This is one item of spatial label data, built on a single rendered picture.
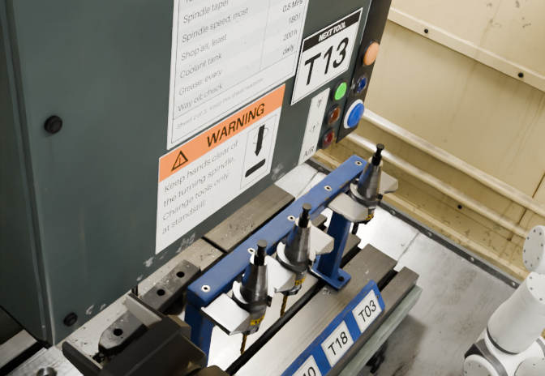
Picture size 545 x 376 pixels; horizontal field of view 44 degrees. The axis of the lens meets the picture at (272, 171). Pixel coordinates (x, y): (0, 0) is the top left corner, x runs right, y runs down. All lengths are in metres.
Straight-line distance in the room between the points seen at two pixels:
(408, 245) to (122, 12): 1.42
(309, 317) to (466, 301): 0.44
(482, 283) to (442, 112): 0.44
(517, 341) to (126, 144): 0.79
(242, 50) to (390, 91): 1.13
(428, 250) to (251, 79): 1.25
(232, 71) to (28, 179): 0.18
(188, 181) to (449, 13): 1.02
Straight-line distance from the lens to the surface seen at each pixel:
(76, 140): 0.44
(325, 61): 0.66
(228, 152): 0.59
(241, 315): 1.03
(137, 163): 0.50
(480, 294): 1.73
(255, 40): 0.54
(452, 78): 1.55
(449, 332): 1.69
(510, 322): 1.11
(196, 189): 0.58
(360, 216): 1.22
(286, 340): 1.40
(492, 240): 1.71
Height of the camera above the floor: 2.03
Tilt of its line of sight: 40 degrees down
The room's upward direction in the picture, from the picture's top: 10 degrees clockwise
